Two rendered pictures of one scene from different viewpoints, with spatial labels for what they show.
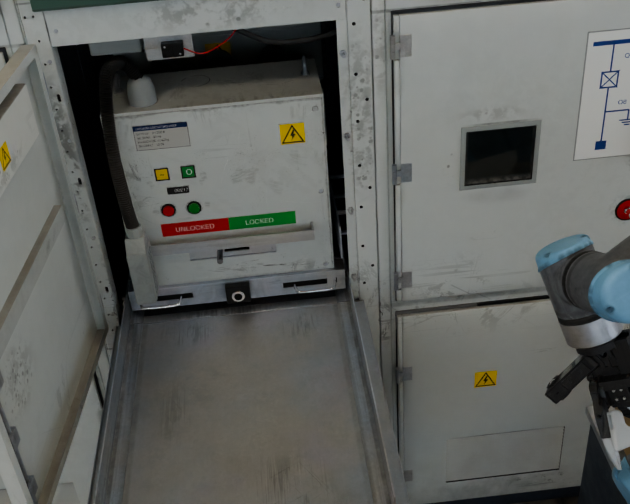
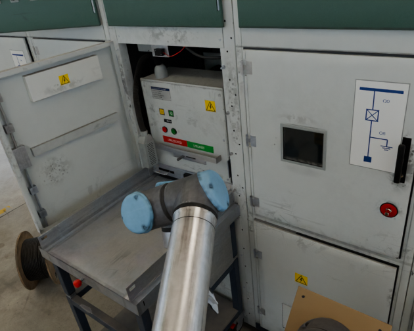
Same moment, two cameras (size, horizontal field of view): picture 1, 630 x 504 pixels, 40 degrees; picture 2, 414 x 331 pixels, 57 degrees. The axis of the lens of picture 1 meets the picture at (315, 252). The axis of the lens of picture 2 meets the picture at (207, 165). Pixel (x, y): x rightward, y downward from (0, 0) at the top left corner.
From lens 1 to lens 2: 1.18 m
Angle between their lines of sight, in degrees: 36
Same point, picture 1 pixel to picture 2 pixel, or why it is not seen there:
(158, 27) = (150, 40)
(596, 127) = (364, 146)
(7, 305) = (52, 138)
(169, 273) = (167, 159)
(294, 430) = (146, 243)
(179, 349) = not seen: hidden behind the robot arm
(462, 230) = (284, 184)
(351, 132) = (230, 111)
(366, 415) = not seen: hidden behind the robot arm
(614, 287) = (124, 205)
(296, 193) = (213, 138)
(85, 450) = not seen: hidden behind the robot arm
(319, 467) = (135, 263)
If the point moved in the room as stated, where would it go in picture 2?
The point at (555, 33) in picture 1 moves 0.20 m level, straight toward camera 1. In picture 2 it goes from (334, 75) to (288, 92)
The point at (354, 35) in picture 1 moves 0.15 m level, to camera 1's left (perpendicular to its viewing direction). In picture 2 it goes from (227, 58) to (198, 55)
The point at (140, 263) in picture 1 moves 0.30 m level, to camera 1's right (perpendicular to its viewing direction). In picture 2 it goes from (142, 148) to (186, 161)
